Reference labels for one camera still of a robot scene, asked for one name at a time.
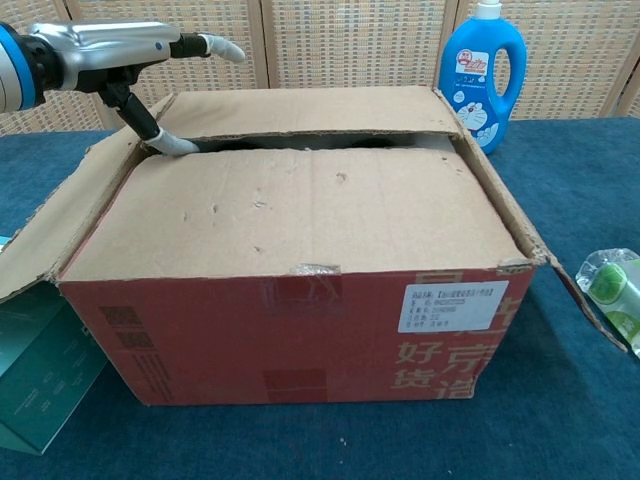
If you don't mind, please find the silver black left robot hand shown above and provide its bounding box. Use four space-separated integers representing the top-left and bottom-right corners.
27 20 247 159

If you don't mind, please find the red cardboard box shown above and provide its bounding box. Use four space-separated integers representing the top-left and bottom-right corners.
0 84 631 407

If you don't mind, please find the teal product box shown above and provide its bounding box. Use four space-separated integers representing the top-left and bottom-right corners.
0 233 109 456

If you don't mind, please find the blue pump detergent bottle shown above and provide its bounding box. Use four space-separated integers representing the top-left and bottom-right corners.
437 0 529 155

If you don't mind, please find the clear bottle with green label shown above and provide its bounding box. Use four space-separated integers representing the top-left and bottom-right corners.
574 248 640 359

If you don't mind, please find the woven folding screen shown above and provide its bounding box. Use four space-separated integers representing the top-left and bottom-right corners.
0 0 640 139

